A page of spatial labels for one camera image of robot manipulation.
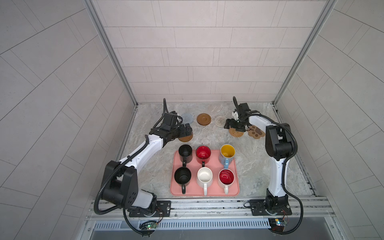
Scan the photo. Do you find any woven rattan round coaster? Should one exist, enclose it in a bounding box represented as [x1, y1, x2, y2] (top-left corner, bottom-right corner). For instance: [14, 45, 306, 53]
[229, 128, 244, 138]

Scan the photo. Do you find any dark wooden round coaster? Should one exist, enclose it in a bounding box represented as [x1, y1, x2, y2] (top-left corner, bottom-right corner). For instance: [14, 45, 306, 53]
[179, 134, 193, 143]

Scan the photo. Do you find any cork paw print coaster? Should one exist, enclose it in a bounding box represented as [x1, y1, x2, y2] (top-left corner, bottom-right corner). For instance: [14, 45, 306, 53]
[247, 125, 266, 140]

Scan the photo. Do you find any multicolour woven round coaster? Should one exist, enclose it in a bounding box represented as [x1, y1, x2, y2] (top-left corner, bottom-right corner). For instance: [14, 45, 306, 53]
[215, 116, 227, 128]

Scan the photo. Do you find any blue-grey woven round coaster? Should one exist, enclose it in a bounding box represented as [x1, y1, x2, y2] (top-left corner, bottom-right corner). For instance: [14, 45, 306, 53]
[181, 113, 194, 124]

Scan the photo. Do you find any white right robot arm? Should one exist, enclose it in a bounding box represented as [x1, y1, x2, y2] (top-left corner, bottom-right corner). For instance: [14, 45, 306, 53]
[224, 97, 298, 198]

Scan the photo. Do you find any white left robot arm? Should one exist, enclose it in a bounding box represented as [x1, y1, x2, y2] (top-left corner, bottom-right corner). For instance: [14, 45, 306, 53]
[94, 111, 193, 215]

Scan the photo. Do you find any black mug rear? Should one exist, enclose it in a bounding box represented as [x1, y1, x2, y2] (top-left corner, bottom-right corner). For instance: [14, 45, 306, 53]
[179, 145, 193, 167]

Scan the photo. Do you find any blue mug yellow inside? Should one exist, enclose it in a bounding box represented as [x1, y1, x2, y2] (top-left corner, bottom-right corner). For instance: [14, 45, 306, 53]
[219, 144, 236, 169]

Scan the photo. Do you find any black mug red inside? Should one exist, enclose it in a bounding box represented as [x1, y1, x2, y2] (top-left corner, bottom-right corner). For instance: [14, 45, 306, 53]
[196, 145, 212, 167]

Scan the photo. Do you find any black mug front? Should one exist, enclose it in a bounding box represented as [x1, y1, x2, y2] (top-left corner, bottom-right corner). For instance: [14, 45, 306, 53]
[174, 167, 192, 195]

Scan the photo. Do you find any white mug red inside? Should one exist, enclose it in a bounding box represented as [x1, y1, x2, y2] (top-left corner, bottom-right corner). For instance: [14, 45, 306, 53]
[218, 169, 235, 195]

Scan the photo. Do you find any pink tray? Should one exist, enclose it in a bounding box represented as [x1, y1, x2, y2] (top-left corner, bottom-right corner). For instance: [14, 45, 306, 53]
[170, 149, 241, 197]

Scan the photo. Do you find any left circuit board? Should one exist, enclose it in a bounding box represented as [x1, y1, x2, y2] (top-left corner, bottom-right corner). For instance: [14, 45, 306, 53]
[140, 221, 159, 231]

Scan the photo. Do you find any circuit board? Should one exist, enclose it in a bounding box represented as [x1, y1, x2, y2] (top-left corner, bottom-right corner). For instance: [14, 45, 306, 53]
[268, 218, 289, 233]
[140, 221, 159, 231]

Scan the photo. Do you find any right circuit board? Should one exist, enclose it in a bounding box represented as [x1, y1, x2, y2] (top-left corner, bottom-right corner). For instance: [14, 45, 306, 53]
[268, 218, 289, 233]

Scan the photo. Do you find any metal corner profile left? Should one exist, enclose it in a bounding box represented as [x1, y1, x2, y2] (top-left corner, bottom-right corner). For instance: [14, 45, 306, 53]
[82, 0, 139, 106]

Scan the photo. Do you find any metal corner profile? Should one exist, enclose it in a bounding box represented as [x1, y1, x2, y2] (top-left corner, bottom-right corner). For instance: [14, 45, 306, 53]
[82, 0, 139, 106]
[272, 0, 337, 106]

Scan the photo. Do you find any metal corner profile right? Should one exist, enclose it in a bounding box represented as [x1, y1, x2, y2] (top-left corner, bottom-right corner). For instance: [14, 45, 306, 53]
[272, 0, 337, 106]

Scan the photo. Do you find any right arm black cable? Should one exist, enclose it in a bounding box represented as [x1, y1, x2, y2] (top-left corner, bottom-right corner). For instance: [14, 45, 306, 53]
[232, 95, 304, 235]

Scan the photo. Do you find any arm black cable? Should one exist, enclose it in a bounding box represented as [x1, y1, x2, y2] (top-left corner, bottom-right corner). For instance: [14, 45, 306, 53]
[93, 98, 184, 236]
[232, 95, 304, 235]

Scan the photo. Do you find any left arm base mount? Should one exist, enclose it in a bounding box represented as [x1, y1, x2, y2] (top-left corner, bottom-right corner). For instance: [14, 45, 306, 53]
[127, 190, 172, 218]

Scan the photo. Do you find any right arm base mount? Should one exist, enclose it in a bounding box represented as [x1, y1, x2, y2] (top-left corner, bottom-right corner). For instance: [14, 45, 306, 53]
[243, 190, 292, 216]

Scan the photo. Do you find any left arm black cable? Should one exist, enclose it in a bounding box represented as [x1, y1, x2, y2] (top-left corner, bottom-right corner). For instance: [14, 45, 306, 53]
[93, 98, 184, 236]

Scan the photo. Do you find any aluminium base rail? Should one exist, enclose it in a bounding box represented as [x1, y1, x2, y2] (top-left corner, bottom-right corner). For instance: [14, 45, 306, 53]
[80, 196, 335, 232]

